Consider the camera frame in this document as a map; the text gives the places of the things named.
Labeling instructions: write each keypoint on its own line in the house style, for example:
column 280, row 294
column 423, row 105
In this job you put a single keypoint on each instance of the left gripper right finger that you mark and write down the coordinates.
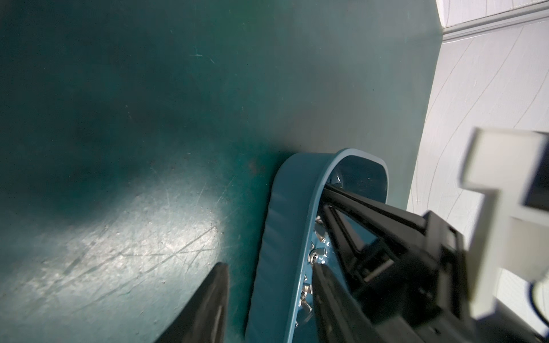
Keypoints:
column 338, row 317

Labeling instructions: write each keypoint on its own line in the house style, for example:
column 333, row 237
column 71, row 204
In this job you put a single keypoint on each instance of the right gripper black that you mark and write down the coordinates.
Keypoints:
column 421, row 295

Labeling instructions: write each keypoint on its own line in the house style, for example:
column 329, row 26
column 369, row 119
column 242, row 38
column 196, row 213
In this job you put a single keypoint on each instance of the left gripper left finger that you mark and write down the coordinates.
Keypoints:
column 203, row 319

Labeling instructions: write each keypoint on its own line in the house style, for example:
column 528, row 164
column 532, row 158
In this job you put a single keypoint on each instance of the teal plastic storage box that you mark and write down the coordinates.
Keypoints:
column 291, row 227

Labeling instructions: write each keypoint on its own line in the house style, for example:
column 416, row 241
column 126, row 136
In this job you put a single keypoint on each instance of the silver wing nut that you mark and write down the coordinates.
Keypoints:
column 304, row 305
column 317, row 254

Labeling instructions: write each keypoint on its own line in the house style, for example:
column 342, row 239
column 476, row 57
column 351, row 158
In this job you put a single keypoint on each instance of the green table mat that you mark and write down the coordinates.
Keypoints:
column 140, row 139

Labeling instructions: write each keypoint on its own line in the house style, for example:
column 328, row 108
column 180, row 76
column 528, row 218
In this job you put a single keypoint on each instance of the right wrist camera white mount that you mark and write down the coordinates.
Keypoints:
column 510, row 168

